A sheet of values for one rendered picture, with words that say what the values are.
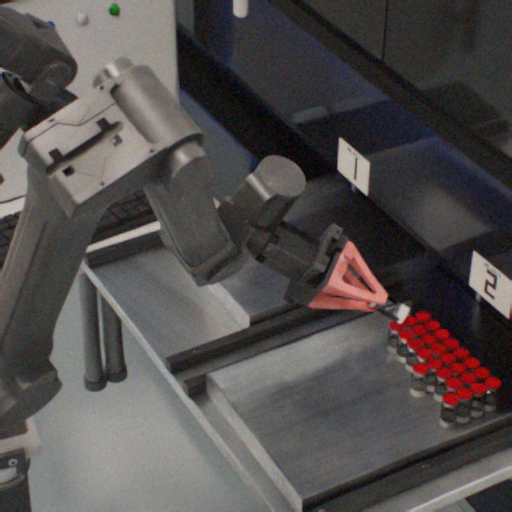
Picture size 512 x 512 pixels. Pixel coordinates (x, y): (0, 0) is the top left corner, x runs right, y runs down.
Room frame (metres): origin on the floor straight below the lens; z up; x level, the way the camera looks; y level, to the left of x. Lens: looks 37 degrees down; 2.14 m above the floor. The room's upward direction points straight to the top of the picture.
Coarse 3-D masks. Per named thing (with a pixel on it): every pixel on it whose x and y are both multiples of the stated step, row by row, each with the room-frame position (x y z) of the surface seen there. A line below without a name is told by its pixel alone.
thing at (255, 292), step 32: (320, 192) 1.85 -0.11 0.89; (352, 192) 1.86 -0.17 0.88; (320, 224) 1.76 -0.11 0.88; (352, 224) 1.77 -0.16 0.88; (384, 224) 1.77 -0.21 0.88; (384, 256) 1.68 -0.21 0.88; (416, 256) 1.63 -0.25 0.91; (224, 288) 1.55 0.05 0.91; (256, 288) 1.59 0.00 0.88; (256, 320) 1.49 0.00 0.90
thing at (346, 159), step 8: (344, 144) 1.75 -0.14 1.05; (344, 152) 1.75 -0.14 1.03; (352, 152) 1.73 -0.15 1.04; (344, 160) 1.75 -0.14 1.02; (352, 160) 1.73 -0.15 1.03; (360, 160) 1.71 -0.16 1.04; (344, 168) 1.75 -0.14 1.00; (352, 168) 1.73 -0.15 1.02; (360, 168) 1.71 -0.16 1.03; (368, 168) 1.69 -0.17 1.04; (352, 176) 1.73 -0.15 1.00; (360, 176) 1.71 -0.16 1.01; (368, 176) 1.69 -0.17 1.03; (360, 184) 1.71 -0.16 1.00
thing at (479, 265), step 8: (480, 256) 1.46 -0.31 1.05; (472, 264) 1.47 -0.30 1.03; (480, 264) 1.45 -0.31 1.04; (488, 264) 1.44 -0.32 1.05; (472, 272) 1.47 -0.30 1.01; (480, 272) 1.45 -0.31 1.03; (496, 272) 1.42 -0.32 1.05; (472, 280) 1.46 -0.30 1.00; (480, 280) 1.45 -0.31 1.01; (488, 280) 1.44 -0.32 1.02; (504, 280) 1.41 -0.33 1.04; (480, 288) 1.45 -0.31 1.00; (488, 288) 1.43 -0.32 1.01; (496, 288) 1.42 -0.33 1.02; (504, 288) 1.41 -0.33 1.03; (488, 296) 1.43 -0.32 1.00; (496, 296) 1.42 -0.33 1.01; (504, 296) 1.41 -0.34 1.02; (496, 304) 1.42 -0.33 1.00; (504, 304) 1.40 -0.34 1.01; (504, 312) 1.40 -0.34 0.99
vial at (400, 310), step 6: (390, 300) 1.18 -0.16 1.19; (372, 306) 1.18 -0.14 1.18; (378, 306) 1.18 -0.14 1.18; (384, 306) 1.18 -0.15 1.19; (390, 306) 1.18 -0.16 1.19; (396, 306) 1.18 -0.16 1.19; (402, 306) 1.18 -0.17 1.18; (378, 312) 1.18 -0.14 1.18; (390, 312) 1.17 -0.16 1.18; (396, 312) 1.17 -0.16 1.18; (402, 312) 1.18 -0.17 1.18; (408, 312) 1.18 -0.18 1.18; (402, 318) 1.17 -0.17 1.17
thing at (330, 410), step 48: (336, 336) 1.46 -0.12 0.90; (384, 336) 1.48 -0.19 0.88; (240, 384) 1.38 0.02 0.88; (288, 384) 1.38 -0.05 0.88; (336, 384) 1.38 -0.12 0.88; (384, 384) 1.38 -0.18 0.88; (240, 432) 1.28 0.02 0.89; (288, 432) 1.28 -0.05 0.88; (336, 432) 1.28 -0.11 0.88; (384, 432) 1.29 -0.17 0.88; (432, 432) 1.29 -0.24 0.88; (480, 432) 1.27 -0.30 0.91; (288, 480) 1.17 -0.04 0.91; (336, 480) 1.20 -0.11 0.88
